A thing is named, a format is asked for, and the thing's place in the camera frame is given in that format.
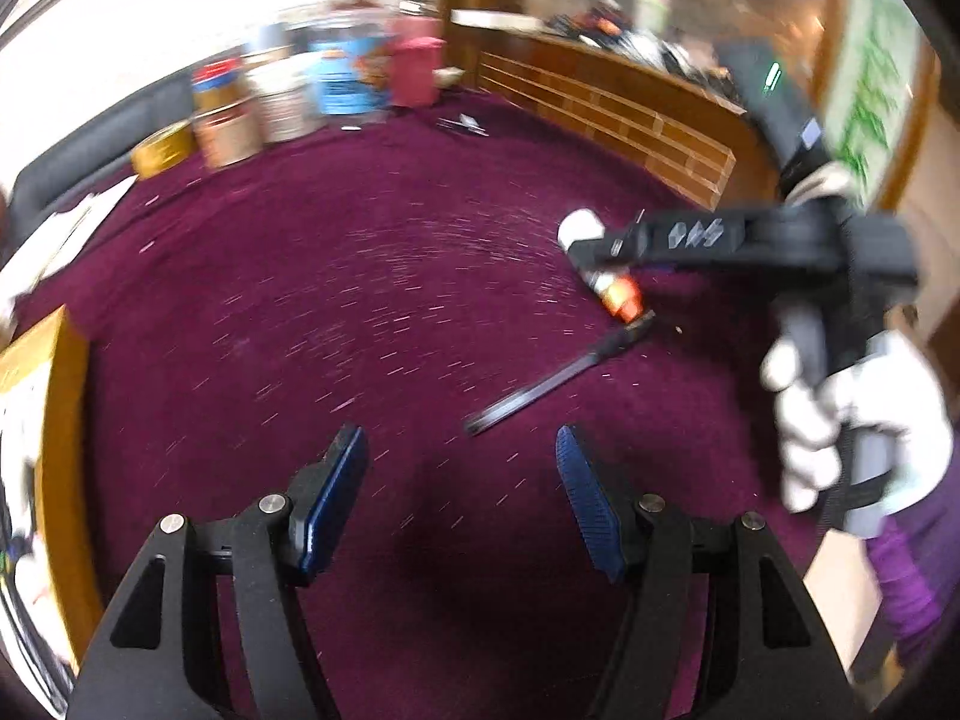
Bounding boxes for black sofa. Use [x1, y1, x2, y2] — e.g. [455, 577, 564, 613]
[9, 77, 197, 224]

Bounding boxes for person's right hand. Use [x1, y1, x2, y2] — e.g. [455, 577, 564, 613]
[760, 330, 955, 515]

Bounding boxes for white plastic jar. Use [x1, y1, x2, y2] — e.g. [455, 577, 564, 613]
[246, 52, 314, 145]

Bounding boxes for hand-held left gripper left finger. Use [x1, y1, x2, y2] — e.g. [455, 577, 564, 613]
[71, 422, 370, 720]

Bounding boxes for flat white box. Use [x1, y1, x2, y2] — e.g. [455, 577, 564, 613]
[448, 7, 542, 36]

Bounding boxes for wooden cabinet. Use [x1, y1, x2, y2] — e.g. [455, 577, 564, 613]
[441, 0, 785, 205]

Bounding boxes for gold tape roll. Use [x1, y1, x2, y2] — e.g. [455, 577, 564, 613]
[130, 120, 199, 179]

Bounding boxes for clear gel pen black grip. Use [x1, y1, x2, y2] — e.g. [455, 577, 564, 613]
[463, 311, 657, 437]

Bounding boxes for clear jar with blue label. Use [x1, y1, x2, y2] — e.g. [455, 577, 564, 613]
[302, 0, 396, 126]

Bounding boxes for pink plastic container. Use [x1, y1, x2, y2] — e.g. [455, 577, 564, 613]
[388, 15, 445, 109]

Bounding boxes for wooden frame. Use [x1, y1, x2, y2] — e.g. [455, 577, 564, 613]
[0, 304, 104, 680]

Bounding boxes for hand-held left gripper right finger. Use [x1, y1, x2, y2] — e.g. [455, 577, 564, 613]
[553, 424, 863, 720]

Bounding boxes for pile of small clutter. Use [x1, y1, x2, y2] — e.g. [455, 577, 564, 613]
[546, 2, 751, 92]

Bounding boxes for white paper sheets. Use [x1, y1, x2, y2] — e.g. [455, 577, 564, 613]
[28, 175, 141, 280]

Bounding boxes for green wall poster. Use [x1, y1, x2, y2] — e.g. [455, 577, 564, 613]
[831, 0, 925, 190]

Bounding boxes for jar with red-blue lid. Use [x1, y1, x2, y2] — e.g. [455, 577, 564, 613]
[190, 60, 265, 170]

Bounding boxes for person's right forearm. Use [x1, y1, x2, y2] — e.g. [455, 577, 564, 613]
[868, 457, 960, 665]

